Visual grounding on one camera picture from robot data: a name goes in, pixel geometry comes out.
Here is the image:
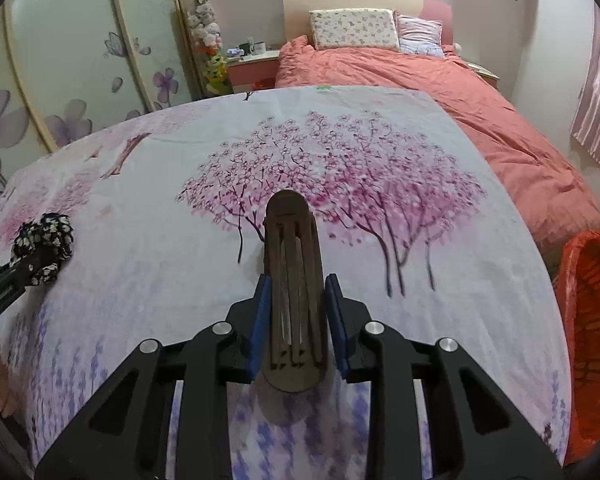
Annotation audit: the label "pink white nightstand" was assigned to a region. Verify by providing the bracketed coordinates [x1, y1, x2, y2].
[226, 50, 282, 94]

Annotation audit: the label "orange trash bin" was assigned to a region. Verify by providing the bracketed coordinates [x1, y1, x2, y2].
[554, 230, 600, 467]

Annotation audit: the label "striped pink pillow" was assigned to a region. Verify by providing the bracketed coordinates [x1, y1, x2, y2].
[395, 14, 447, 57]

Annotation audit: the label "wooden bedside table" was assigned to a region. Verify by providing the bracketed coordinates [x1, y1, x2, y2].
[467, 60, 501, 89]

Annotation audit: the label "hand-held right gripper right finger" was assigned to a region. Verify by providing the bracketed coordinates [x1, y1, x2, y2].
[324, 273, 563, 480]

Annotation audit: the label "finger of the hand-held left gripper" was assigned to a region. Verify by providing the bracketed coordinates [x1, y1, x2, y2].
[0, 247, 56, 332]

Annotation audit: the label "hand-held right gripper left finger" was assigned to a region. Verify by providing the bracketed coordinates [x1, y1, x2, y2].
[35, 274, 274, 480]

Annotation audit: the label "plush toy bouquet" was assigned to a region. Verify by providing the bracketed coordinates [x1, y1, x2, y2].
[187, 0, 232, 97]

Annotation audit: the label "brown slotted wooden piece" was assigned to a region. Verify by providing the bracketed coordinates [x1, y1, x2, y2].
[261, 189, 329, 394]

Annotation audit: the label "salmon bed duvet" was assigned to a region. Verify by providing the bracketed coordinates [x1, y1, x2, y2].
[274, 35, 600, 252]

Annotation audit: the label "floral pillow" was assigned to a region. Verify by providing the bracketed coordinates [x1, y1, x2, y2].
[308, 8, 401, 52]

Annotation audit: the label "beige pink headboard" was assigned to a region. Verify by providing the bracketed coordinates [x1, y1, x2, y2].
[281, 0, 454, 49]

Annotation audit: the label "floral wardrobe doors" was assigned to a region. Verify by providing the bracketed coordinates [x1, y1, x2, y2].
[0, 0, 202, 233]

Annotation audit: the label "floral printed cloth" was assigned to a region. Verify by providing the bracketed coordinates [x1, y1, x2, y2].
[0, 85, 575, 480]

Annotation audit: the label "black white patterned scrunchie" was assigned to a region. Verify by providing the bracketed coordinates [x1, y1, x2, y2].
[10, 212, 76, 287]

